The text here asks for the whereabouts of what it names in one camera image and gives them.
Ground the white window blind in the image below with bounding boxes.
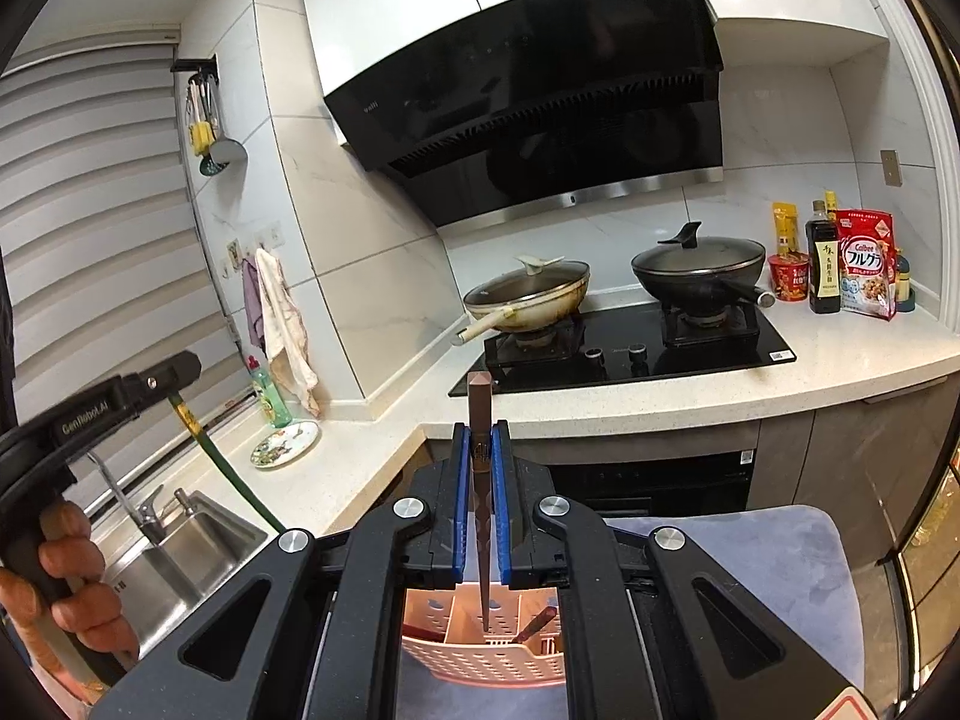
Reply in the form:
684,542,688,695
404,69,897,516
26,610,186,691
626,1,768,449
0,37,260,481

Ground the dark soy sauce bottle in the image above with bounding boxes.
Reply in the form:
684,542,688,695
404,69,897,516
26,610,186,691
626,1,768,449
806,200,843,316

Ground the green chopstick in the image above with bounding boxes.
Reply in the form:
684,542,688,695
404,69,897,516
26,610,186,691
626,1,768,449
171,388,290,537

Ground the metal strainer ladle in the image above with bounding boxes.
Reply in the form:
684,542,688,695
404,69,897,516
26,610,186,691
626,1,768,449
199,75,248,177

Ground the white upper cabinet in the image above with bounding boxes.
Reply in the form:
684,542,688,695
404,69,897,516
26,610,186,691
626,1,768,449
296,0,721,98

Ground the cream wok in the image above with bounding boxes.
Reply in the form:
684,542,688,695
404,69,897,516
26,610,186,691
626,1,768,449
450,255,591,346

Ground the patterned plate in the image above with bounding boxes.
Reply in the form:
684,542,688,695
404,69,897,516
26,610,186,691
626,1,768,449
250,420,321,470

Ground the yellow dish brush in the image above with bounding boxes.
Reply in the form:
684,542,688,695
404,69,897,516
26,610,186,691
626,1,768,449
187,79,218,158

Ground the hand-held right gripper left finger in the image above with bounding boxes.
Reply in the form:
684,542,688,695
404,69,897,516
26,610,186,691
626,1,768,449
90,420,477,720

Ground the dark lower kitchen cabinet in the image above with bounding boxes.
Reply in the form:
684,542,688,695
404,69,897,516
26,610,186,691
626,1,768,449
424,420,901,563

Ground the person's left hand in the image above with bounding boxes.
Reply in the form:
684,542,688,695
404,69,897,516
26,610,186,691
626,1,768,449
0,501,140,680

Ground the purple hanging cloth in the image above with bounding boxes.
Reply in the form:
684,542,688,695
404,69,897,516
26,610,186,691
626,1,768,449
241,259,267,353

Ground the maroon chopstick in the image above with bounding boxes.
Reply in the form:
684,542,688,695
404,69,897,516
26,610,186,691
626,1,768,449
510,606,560,646

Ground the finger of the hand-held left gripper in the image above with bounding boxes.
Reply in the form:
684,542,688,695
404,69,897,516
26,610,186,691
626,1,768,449
124,351,202,410

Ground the chrome faucet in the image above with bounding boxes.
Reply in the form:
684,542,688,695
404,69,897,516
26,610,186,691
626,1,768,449
86,450,200,545

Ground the steel sink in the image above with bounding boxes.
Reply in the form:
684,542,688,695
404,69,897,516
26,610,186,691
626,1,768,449
97,491,269,653

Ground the black wok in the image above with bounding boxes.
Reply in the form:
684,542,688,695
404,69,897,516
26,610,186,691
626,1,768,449
630,221,776,320

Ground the blue-grey fleece blanket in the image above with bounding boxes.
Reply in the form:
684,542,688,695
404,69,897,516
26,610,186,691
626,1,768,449
394,504,865,720

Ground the glass sliding door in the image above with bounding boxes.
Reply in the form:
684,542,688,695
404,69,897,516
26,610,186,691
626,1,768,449
862,0,960,720

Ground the red and white cereal bag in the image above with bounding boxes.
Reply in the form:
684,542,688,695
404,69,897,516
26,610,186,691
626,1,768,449
835,208,899,322

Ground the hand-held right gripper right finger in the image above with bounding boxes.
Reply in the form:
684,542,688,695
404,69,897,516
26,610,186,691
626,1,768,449
489,418,863,720

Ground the green dish soap bottle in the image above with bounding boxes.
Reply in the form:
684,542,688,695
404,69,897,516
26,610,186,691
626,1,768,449
247,356,293,430

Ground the yellow snack packet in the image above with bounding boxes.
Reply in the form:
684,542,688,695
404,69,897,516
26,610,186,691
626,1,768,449
772,201,800,260

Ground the black wok lid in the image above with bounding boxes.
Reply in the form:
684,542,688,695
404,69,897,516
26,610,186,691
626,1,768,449
631,221,766,275

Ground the glass lid with cream handle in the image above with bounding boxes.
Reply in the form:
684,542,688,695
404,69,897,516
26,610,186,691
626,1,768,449
465,255,590,308

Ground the red instant noodle cup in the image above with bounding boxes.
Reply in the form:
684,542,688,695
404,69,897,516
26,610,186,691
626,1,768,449
766,253,812,305

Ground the black range hood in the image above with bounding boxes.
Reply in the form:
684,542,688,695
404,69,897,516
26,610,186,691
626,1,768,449
322,0,725,230

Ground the white hanging towel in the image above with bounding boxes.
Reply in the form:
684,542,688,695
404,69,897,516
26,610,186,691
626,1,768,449
255,247,321,421

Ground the black gas stove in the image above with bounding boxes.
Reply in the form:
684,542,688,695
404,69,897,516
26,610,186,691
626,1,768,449
448,304,797,398

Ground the pink perforated utensil holder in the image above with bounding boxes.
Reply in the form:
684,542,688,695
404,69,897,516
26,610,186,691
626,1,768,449
401,585,567,689

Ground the brown chopstick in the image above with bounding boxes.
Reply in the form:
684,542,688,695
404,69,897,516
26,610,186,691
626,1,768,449
466,370,496,632

